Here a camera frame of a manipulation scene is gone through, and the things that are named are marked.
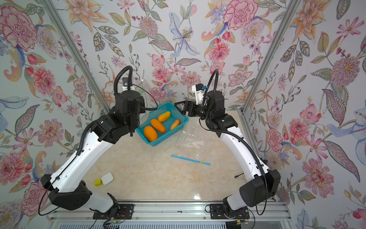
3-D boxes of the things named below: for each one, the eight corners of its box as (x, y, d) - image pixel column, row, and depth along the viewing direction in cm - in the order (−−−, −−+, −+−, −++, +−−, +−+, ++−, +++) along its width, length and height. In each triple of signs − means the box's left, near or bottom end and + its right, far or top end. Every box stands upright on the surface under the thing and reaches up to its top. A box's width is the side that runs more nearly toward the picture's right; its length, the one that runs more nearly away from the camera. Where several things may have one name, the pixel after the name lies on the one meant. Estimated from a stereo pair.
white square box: (104, 185, 85) (103, 184, 83) (101, 179, 87) (99, 177, 85) (114, 178, 87) (112, 177, 85) (111, 172, 89) (109, 171, 87)
